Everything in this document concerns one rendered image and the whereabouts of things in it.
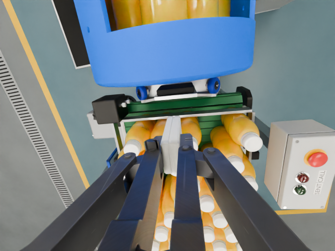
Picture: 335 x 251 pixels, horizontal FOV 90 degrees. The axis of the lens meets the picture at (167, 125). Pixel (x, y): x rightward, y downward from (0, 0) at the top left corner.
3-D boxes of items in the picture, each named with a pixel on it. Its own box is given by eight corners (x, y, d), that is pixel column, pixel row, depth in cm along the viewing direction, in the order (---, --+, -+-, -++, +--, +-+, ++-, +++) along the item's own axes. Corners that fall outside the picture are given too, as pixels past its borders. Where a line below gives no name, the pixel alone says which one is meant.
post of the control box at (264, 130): (220, 87, 139) (294, 146, 46) (220, 92, 140) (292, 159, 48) (215, 88, 139) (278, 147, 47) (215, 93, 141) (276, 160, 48)
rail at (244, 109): (248, 106, 48) (252, 109, 45) (248, 109, 48) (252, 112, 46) (116, 117, 53) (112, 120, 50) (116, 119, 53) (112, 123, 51)
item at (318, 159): (326, 150, 35) (330, 153, 34) (322, 164, 36) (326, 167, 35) (307, 151, 36) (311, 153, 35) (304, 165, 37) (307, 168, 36)
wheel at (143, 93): (146, 84, 46) (139, 85, 45) (149, 100, 48) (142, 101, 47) (139, 83, 50) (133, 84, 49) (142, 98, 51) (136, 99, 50)
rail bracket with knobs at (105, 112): (131, 91, 55) (120, 98, 45) (135, 112, 57) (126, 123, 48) (103, 94, 56) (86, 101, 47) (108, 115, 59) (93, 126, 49)
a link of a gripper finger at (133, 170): (161, 181, 13) (123, 182, 13) (167, 148, 17) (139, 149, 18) (158, 164, 12) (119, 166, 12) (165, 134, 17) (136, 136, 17)
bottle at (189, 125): (173, 123, 58) (169, 150, 41) (183, 105, 55) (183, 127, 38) (191, 132, 59) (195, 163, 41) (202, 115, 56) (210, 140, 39)
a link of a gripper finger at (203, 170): (178, 163, 12) (221, 161, 12) (179, 133, 17) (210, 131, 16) (180, 180, 12) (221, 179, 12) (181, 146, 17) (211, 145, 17)
